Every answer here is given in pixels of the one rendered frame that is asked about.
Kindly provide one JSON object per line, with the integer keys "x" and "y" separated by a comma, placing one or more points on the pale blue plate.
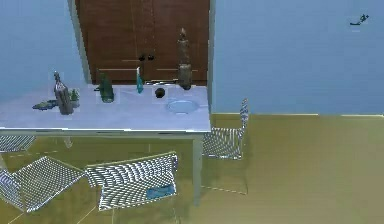
{"x": 182, "y": 106}

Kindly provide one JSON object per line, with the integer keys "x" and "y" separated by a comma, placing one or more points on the small black round bowl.
{"x": 160, "y": 92}

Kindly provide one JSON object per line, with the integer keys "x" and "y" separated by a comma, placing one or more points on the teal spray bottle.
{"x": 139, "y": 83}

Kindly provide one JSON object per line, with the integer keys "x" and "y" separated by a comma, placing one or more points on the white dining table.
{"x": 110, "y": 115}

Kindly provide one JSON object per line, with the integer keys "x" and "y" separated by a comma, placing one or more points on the blue cloth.
{"x": 160, "y": 191}

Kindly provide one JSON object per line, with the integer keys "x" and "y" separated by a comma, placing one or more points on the dark green bottle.
{"x": 106, "y": 88}

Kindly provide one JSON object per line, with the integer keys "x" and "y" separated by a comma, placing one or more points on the brown wooden double door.
{"x": 116, "y": 36}

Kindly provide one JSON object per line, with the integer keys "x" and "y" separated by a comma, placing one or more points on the small potted green plant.
{"x": 74, "y": 97}

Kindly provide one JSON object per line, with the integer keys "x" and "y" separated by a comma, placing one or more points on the grey patterned bottle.
{"x": 62, "y": 96}

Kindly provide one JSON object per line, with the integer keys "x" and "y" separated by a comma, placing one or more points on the flat dark green object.
{"x": 45, "y": 105}

